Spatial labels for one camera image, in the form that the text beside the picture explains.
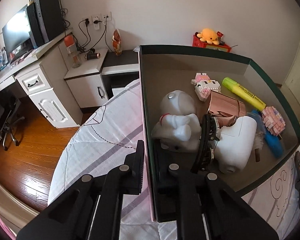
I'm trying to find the black hair clip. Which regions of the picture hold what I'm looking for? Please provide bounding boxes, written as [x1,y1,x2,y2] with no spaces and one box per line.
[191,113,220,174]

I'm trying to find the orange octopus plush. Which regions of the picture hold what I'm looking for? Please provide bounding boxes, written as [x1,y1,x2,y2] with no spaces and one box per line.
[196,28,219,45]

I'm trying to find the white bedside cabinet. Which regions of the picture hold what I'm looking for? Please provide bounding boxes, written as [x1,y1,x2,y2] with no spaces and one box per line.
[64,49,109,108]

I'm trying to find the red cartoon box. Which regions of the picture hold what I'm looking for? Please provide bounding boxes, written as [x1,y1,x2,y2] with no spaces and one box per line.
[192,33,232,53]

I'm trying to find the orange snack bag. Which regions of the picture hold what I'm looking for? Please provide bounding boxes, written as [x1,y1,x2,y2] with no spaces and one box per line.
[111,29,122,56]

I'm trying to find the orange cap bottle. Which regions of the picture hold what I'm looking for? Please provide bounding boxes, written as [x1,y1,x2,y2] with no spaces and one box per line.
[64,34,81,68]

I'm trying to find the rose gold metal cup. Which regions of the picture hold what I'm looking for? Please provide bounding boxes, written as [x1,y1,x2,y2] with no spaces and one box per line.
[206,91,246,127]

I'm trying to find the computer monitor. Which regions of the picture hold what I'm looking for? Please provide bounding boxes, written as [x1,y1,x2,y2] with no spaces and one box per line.
[2,5,33,62]

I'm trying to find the white desk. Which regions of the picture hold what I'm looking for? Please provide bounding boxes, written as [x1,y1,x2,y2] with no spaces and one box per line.
[0,29,83,128]

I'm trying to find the black office chair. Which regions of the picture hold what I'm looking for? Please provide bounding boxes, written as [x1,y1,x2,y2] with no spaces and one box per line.
[0,89,25,151]

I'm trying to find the black pc tower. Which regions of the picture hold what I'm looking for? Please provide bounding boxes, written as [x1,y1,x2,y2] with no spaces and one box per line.
[26,0,65,48]

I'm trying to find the pink owl brick figure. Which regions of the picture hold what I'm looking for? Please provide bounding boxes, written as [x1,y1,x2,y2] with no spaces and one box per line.
[191,73,221,102]

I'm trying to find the striped white table cloth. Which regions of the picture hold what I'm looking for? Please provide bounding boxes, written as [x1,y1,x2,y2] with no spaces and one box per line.
[47,78,300,240]

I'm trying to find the low black white bench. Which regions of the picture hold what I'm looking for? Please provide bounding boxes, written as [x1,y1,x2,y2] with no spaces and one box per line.
[101,50,139,89]

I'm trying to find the wall power outlets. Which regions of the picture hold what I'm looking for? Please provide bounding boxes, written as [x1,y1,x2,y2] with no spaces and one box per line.
[82,11,112,30]

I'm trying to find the pink donut brick figure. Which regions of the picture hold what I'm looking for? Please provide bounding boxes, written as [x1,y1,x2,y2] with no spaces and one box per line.
[261,106,286,136]

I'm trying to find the yellow highlighter pen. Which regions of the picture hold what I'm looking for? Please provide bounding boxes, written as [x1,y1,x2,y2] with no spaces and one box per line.
[222,77,266,111]

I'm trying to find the pink storage box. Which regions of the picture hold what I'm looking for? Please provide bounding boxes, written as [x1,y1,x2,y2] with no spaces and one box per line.
[139,45,300,222]

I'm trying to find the white charger block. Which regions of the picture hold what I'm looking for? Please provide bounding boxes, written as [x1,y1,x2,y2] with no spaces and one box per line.
[214,116,257,174]

